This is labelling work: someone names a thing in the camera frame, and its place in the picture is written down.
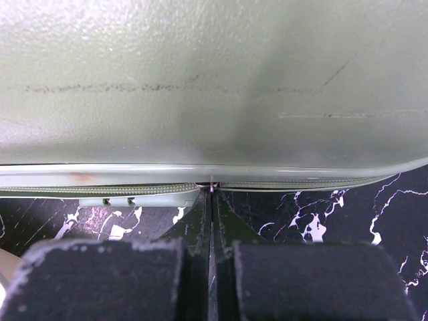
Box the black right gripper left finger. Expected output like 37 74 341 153
1 191 211 320

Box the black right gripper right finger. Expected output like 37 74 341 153
213 191 417 320

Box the silver zipper pull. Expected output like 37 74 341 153
195 175 221 193

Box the green hard-shell suitcase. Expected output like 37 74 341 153
1 1 427 206

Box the white rectangular plastic basin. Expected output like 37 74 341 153
0 249 21 304

